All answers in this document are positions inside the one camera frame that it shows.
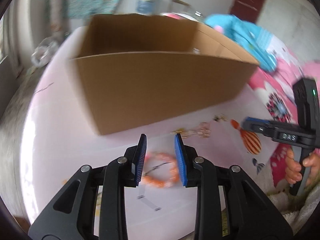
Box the dark red door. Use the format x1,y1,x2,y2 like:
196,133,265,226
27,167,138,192
229,0,268,23

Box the large water bottle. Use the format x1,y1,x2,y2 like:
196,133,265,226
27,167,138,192
137,0,157,15

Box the white plastic bag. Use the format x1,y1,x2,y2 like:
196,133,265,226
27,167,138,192
31,38,59,67

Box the brown cardboard box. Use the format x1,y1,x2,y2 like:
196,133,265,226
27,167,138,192
67,14,260,136

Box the patterned paper roll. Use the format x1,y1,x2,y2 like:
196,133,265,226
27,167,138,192
49,0,69,34

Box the blue patterned quilt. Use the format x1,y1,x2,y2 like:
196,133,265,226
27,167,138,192
205,14,278,72

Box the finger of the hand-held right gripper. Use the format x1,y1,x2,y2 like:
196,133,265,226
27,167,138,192
241,121,277,137
246,117,277,126

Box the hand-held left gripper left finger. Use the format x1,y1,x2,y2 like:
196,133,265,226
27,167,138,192
28,133,148,240

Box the pink floral blanket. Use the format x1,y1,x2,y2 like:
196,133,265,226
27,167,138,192
160,12,320,194

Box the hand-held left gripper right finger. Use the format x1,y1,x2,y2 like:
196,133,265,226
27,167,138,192
174,133,293,240

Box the person's right hand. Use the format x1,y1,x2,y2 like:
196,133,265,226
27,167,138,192
285,148,320,188

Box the orange bead bracelet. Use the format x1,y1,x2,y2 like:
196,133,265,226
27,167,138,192
141,152,179,189

